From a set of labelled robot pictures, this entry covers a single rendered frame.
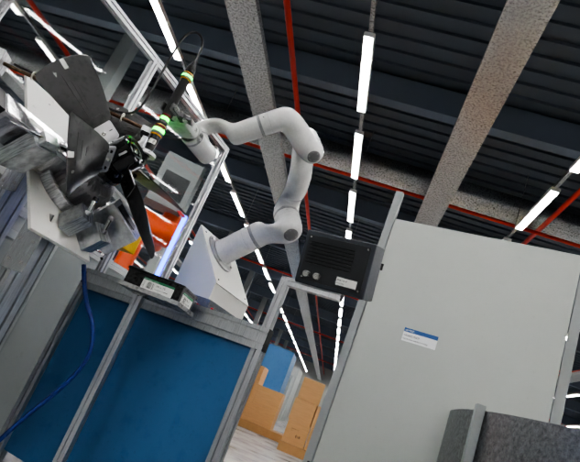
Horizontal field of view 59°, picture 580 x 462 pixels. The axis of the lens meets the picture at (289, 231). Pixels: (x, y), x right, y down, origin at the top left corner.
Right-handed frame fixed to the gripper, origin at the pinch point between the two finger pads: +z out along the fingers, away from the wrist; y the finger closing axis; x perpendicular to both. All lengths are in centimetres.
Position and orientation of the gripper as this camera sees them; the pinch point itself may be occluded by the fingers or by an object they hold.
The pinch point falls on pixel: (169, 108)
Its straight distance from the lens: 202.1
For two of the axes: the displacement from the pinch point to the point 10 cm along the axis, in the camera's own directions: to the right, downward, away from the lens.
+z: -3.3, -4.4, -8.4
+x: 3.7, -8.8, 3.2
